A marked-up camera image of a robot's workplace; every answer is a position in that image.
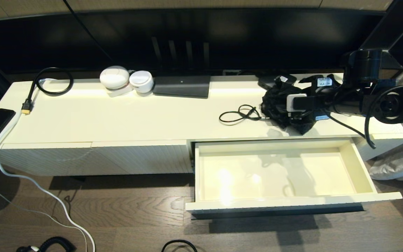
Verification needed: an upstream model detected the thin black audio cable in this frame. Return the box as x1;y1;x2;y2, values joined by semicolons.
218;104;270;126

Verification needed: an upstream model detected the cream TV cabinet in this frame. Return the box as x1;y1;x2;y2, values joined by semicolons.
0;72;403;176

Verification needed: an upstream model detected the small black set-top box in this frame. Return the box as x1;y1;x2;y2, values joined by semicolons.
257;72;297;91

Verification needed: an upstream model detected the small white round device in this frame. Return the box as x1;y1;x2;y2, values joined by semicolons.
129;70;154;93

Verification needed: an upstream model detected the black television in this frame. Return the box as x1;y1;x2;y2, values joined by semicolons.
0;9;387;76

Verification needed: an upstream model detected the black HDMI cable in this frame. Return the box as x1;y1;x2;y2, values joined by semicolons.
21;67;74;115

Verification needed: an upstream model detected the coiled black cable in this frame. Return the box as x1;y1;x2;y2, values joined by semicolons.
15;236;77;252

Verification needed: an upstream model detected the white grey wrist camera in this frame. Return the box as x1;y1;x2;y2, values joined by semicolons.
287;93;309;113

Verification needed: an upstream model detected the white drawer with dark handle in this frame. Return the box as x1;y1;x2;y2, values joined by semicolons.
185;138;403;219

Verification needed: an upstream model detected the black looped floor cable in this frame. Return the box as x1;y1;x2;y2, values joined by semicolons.
161;239;198;252

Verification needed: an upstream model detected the large white round device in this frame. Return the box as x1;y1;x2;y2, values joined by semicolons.
100;65;130;89

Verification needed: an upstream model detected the black cable behind television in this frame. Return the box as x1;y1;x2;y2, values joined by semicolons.
63;0;116;65

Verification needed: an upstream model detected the black wall shelf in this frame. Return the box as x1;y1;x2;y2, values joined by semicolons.
346;0;403;69

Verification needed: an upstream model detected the dark grey flat box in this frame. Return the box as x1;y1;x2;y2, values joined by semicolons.
152;75;211;99

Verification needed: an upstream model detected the black umbrella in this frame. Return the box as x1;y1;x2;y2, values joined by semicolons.
260;82;331;136

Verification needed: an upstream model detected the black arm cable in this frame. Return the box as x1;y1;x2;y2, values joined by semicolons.
327;83;403;149

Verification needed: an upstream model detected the thin white cable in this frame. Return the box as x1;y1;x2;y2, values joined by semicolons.
0;171;86;252

